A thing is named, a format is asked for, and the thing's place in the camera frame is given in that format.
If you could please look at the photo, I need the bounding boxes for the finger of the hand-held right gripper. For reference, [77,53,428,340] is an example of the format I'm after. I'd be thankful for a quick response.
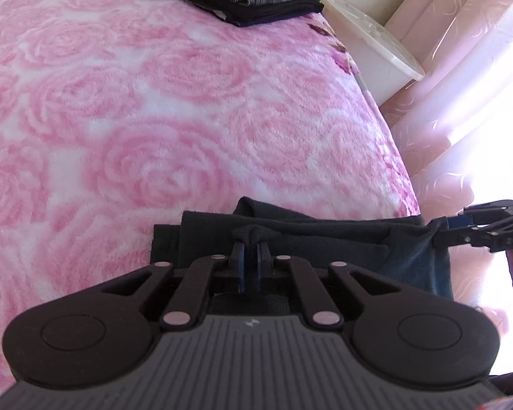
[434,220,511,249]
[447,199,513,229]

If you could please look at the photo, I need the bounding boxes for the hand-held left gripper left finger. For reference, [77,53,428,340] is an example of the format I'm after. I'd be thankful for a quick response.
[100,241,246,331]

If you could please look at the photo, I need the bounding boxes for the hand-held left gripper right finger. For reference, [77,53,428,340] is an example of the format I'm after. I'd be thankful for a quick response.
[256,241,408,331]

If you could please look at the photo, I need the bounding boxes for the black pants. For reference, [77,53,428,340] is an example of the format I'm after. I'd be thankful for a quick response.
[149,196,455,300]

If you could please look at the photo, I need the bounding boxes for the pink curtain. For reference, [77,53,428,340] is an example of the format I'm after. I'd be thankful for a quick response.
[378,0,513,377]

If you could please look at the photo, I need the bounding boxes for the pink rose blanket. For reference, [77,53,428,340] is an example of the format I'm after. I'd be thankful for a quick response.
[0,0,422,387]

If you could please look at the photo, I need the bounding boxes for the white lidded storage box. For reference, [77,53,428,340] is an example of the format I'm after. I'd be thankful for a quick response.
[320,0,426,107]

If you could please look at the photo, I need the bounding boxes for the folded black garment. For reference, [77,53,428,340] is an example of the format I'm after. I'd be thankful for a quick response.
[154,0,326,29]

